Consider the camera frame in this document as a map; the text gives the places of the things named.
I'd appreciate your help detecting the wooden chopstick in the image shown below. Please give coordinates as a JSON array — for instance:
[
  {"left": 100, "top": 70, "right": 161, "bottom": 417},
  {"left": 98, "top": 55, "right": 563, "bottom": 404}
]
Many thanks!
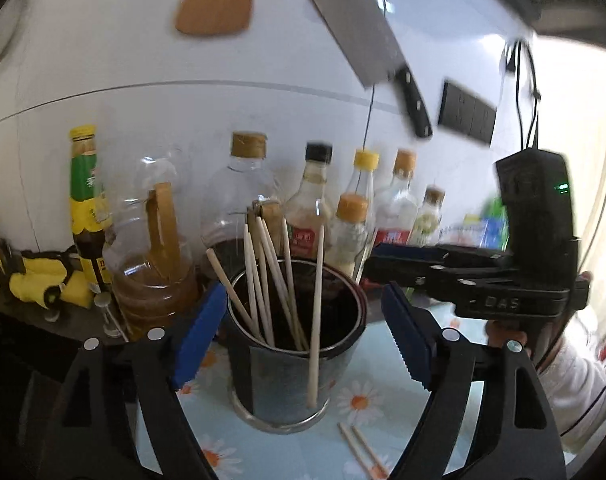
[
  {"left": 243, "top": 226, "right": 274, "bottom": 347},
  {"left": 247, "top": 208, "right": 275, "bottom": 346},
  {"left": 351, "top": 426, "right": 389, "bottom": 478},
  {"left": 256, "top": 217, "right": 307, "bottom": 351},
  {"left": 281, "top": 218, "right": 309, "bottom": 351},
  {"left": 205, "top": 248, "right": 264, "bottom": 341},
  {"left": 306, "top": 224, "right": 325, "bottom": 408},
  {"left": 338, "top": 422, "right": 377, "bottom": 480}
]

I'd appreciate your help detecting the person right hand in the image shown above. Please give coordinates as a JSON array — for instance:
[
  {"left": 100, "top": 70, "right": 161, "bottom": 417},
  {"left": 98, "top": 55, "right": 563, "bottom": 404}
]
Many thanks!
[{"left": 485, "top": 270, "right": 595, "bottom": 361}]

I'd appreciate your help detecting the small orange cap bottle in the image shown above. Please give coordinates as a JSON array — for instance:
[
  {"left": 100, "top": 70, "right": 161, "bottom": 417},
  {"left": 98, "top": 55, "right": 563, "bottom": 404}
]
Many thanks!
[{"left": 325, "top": 193, "right": 369, "bottom": 278}]

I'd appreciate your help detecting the green label oil bottle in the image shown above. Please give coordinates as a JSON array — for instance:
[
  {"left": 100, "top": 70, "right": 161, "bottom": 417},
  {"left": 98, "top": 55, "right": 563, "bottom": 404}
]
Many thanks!
[{"left": 408, "top": 185, "right": 445, "bottom": 246}]

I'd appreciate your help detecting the gold cap red label bottle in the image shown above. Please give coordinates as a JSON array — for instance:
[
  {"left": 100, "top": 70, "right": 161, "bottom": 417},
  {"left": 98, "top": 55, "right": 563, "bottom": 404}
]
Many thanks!
[{"left": 373, "top": 150, "right": 418, "bottom": 245}]

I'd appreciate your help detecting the blue white sugar bag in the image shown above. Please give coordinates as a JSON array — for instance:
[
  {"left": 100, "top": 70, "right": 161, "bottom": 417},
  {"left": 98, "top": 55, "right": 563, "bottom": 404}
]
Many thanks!
[{"left": 463, "top": 214, "right": 508, "bottom": 250}]

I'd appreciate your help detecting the green packet bag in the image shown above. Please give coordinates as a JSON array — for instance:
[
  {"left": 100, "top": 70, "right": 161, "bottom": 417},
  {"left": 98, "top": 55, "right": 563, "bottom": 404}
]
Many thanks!
[{"left": 482, "top": 196, "right": 507, "bottom": 220}]

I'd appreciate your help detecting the black cap sauce bottle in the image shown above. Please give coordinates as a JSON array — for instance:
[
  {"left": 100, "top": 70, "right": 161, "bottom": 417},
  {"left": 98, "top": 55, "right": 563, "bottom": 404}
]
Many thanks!
[{"left": 285, "top": 142, "right": 333, "bottom": 259}]

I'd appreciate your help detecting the yellow cap clear bottle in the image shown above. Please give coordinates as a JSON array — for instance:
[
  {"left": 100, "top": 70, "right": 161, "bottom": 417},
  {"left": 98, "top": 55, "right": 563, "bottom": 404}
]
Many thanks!
[{"left": 345, "top": 148, "right": 380, "bottom": 207}]

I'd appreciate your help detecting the dark cylindrical utensil holder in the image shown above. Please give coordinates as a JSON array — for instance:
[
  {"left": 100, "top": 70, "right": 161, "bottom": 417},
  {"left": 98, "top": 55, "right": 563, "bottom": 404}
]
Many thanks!
[{"left": 223, "top": 266, "right": 367, "bottom": 434}]

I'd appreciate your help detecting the floral light blue tablecloth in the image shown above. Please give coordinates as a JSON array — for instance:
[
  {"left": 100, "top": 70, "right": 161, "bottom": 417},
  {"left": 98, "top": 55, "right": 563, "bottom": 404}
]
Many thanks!
[{"left": 177, "top": 321, "right": 429, "bottom": 479}]

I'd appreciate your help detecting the large oil jug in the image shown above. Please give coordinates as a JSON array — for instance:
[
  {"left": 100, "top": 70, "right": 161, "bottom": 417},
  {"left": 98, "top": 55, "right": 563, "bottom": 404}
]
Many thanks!
[{"left": 103, "top": 148, "right": 201, "bottom": 340}]

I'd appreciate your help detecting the clear jug gold cap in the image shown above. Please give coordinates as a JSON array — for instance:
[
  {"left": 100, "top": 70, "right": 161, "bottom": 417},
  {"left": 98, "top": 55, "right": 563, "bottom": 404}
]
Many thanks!
[{"left": 201, "top": 131, "right": 279, "bottom": 276}]

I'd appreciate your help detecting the green label sauce bottle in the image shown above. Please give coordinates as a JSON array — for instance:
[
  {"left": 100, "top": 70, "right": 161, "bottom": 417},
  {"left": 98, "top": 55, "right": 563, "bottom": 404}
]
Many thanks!
[{"left": 70, "top": 125, "right": 111, "bottom": 294}]

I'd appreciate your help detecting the wooden spatula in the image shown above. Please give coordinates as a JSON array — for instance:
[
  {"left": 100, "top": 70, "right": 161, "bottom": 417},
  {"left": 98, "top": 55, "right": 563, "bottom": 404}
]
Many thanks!
[{"left": 174, "top": 0, "right": 253, "bottom": 37}]

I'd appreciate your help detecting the metal mesh strainer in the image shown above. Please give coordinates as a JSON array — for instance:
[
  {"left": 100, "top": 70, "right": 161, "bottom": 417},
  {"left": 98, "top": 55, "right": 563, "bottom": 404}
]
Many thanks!
[{"left": 0, "top": 0, "right": 28, "bottom": 63}]

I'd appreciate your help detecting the black wall socket panel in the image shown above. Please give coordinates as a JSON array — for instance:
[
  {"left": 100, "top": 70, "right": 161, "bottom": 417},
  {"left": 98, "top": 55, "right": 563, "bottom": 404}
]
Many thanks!
[{"left": 437, "top": 80, "right": 496, "bottom": 145}]

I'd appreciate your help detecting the black power cable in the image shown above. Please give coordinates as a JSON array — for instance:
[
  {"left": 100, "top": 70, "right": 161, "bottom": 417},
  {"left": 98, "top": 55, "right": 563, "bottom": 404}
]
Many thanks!
[{"left": 502, "top": 39, "right": 544, "bottom": 151}]

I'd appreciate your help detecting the steel cleaver black handle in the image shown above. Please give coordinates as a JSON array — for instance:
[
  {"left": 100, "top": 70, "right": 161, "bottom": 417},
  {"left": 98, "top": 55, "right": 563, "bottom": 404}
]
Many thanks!
[{"left": 312, "top": 0, "right": 432, "bottom": 139}]

